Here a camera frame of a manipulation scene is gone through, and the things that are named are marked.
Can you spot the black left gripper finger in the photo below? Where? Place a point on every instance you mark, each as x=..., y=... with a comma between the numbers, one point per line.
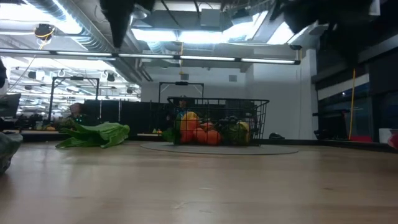
x=118, y=21

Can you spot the green lettuce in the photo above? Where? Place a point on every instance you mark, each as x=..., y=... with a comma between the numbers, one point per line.
x=99, y=135

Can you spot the yellow starfruit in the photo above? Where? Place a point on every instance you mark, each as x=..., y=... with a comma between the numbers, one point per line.
x=189, y=119

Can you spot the red-orange fruit with green top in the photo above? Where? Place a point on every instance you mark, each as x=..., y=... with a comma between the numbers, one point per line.
x=201, y=133

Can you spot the orange tomato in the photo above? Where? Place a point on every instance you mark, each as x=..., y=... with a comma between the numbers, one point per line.
x=214, y=138

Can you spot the long ceiling light bar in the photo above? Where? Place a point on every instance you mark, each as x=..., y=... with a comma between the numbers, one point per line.
x=146, y=56

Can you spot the black partition panel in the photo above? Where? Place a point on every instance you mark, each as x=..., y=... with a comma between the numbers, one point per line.
x=136, y=113

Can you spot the small black rounded object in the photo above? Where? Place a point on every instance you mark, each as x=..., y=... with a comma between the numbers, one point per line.
x=276, y=136

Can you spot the red object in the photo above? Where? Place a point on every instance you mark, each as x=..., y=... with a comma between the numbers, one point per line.
x=360, y=138

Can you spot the dark computer monitor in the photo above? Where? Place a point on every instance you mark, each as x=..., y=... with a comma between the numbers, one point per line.
x=9, y=105

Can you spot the white cup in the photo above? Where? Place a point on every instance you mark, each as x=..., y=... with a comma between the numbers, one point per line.
x=385, y=135

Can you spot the dark green vegetable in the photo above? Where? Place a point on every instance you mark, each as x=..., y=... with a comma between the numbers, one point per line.
x=7, y=149

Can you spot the silver ventilation duct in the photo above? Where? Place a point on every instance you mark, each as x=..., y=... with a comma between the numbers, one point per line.
x=138, y=9

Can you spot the tall black station frame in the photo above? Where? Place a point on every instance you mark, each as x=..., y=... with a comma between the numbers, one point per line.
x=74, y=78

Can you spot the black station frame with camera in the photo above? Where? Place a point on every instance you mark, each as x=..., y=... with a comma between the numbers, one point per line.
x=181, y=83

